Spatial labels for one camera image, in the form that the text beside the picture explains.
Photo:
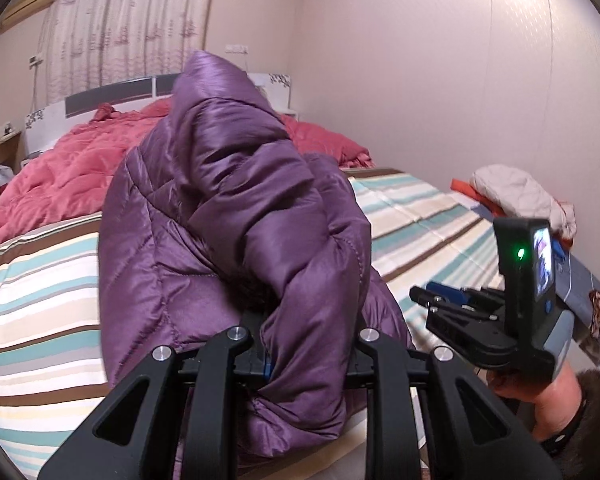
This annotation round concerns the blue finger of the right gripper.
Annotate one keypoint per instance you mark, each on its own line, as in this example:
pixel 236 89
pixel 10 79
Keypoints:
pixel 438 303
pixel 467 295

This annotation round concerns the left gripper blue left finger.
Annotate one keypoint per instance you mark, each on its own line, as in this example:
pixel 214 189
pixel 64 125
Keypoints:
pixel 175 412

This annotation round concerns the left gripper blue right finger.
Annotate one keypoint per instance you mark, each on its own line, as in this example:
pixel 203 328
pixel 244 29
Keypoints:
pixel 430 412

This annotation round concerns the purple quilted down jacket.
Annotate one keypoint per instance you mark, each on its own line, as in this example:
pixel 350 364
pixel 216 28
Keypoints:
pixel 159 287

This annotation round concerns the beige orange clothes pile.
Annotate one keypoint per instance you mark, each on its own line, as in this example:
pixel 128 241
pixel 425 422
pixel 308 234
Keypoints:
pixel 507 191

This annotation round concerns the person right hand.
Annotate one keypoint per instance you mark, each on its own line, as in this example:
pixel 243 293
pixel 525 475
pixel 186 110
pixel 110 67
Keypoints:
pixel 555 404

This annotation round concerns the striped bed sheet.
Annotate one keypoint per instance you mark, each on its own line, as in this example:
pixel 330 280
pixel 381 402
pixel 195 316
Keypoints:
pixel 51 372

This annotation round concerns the red pink quilted duvet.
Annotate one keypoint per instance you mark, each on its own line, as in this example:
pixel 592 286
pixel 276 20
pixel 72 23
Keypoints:
pixel 70 169

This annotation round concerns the white grey bed headboard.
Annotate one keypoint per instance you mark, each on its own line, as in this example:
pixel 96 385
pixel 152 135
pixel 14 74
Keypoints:
pixel 45 126

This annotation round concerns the patterned white pink curtain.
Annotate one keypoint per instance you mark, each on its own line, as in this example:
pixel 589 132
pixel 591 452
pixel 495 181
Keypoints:
pixel 92 43

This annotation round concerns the wall power socket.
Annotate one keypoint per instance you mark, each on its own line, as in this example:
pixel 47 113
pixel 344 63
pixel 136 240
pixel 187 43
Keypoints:
pixel 240 49

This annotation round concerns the wall air conditioner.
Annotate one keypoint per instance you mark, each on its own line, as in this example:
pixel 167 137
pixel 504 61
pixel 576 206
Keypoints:
pixel 20 11

